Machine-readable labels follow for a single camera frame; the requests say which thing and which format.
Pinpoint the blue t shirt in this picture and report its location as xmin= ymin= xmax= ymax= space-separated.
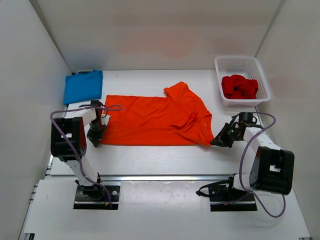
xmin=63 ymin=70 xmax=103 ymax=105

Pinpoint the orange t shirt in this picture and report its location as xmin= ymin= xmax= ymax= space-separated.
xmin=101 ymin=81 xmax=214 ymax=146

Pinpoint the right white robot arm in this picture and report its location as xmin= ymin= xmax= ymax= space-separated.
xmin=210 ymin=112 xmax=295 ymax=196

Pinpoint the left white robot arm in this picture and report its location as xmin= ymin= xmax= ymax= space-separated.
xmin=50 ymin=100 xmax=110 ymax=191

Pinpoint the red t shirt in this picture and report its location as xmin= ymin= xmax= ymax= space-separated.
xmin=221 ymin=74 xmax=259 ymax=100

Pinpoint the white plastic basket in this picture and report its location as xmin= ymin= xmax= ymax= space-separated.
xmin=214 ymin=55 xmax=271 ymax=107

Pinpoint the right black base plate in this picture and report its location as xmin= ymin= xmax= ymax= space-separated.
xmin=195 ymin=180 xmax=258 ymax=212

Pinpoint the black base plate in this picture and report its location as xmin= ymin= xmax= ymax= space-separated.
xmin=195 ymin=180 xmax=258 ymax=212
xmin=73 ymin=185 xmax=121 ymax=210

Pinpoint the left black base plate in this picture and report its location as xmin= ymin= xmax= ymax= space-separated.
xmin=73 ymin=185 xmax=121 ymax=210

